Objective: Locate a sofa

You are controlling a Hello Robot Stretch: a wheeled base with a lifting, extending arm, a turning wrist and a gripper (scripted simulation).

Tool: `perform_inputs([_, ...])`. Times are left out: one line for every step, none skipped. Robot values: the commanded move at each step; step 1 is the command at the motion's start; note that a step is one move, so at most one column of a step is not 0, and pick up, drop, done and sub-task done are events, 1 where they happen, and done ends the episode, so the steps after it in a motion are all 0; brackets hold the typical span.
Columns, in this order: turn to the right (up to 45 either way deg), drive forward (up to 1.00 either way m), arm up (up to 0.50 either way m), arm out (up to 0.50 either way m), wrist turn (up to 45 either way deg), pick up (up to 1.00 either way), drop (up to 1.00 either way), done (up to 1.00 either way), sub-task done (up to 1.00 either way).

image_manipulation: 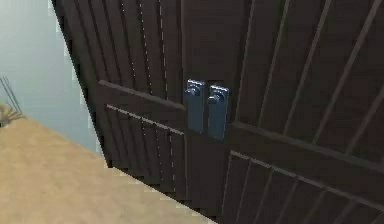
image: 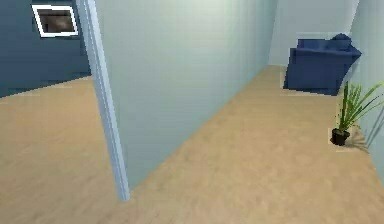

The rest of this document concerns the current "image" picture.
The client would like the blue sofa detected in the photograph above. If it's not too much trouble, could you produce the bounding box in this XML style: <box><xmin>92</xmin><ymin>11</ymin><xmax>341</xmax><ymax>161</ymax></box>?
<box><xmin>282</xmin><ymin>32</ymin><xmax>363</xmax><ymax>97</ymax></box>

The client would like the green house plant black pot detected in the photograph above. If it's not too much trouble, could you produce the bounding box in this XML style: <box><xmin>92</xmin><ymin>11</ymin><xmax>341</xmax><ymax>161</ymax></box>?
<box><xmin>330</xmin><ymin>80</ymin><xmax>384</xmax><ymax>147</ymax></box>

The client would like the white framed wall picture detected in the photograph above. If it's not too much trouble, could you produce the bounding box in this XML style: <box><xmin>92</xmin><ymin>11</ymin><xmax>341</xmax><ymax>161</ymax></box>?
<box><xmin>31</xmin><ymin>3</ymin><xmax>80</xmax><ymax>38</ymax></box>

